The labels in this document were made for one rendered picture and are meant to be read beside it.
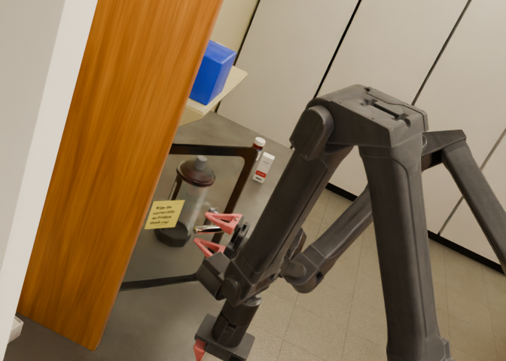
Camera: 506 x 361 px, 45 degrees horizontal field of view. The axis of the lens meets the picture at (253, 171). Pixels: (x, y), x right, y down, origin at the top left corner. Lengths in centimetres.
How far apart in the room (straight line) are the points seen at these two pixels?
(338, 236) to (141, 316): 50
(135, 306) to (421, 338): 85
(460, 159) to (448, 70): 287
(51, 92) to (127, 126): 91
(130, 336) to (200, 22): 75
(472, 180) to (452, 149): 8
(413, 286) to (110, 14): 63
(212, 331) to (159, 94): 43
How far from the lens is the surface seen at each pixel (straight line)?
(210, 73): 112
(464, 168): 137
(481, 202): 134
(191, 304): 157
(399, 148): 71
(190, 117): 112
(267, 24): 427
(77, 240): 124
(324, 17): 420
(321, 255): 131
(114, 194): 115
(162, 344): 145
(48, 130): 19
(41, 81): 18
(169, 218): 135
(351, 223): 133
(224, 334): 111
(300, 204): 84
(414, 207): 74
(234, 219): 135
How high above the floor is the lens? 195
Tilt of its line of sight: 27 degrees down
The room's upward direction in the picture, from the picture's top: 24 degrees clockwise
